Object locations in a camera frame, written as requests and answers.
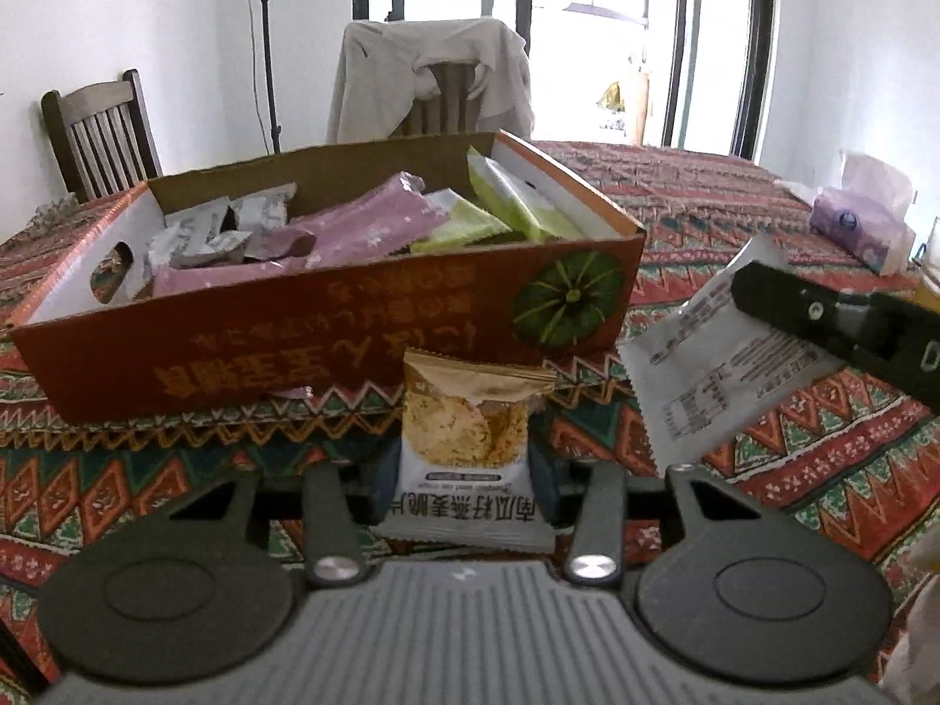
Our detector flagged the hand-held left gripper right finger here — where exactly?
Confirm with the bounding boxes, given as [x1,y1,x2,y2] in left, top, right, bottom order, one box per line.
[529,450,794,590]

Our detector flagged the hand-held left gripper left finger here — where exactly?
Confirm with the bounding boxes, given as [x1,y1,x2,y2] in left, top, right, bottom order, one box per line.
[155,454,402,592]

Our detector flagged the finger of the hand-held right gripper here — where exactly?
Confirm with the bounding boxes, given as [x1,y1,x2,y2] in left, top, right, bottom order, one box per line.
[733,260,872,362]

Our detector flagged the beige cracker snack packet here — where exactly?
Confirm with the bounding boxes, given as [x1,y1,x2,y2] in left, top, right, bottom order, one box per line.
[377,350,558,556]

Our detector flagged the white printed snack packet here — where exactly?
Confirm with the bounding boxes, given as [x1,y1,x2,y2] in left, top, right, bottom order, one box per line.
[616,234,843,476]

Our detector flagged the orange cardboard box pumpkin print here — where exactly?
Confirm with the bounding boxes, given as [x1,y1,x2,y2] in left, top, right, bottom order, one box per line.
[9,130,648,425]

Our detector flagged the lime green snack bag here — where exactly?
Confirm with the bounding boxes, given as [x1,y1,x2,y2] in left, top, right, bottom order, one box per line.
[409,201,527,256]

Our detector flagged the purple tissue pack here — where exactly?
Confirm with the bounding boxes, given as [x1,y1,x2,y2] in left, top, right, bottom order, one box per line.
[807,150,919,278]

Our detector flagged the patterned red tablecloth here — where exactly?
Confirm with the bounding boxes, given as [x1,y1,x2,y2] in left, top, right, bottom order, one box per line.
[0,138,940,705]

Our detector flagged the orange balcony object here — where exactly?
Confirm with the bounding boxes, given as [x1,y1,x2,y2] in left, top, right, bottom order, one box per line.
[627,66,652,146]

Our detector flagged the wooden chair under jacket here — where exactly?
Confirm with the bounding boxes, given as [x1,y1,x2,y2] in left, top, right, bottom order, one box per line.
[399,62,484,138]

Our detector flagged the beige jacket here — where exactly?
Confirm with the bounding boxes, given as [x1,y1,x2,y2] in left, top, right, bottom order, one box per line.
[326,18,536,145]

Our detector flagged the small floral cloth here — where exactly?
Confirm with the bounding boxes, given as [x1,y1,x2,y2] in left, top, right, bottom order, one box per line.
[28,194,83,230]

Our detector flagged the black floor lamp stand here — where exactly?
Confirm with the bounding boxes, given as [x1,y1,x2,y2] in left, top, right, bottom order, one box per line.
[245,0,284,157]

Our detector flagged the dark wooden chair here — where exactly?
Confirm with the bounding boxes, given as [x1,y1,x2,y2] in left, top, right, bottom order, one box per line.
[39,69,165,201]

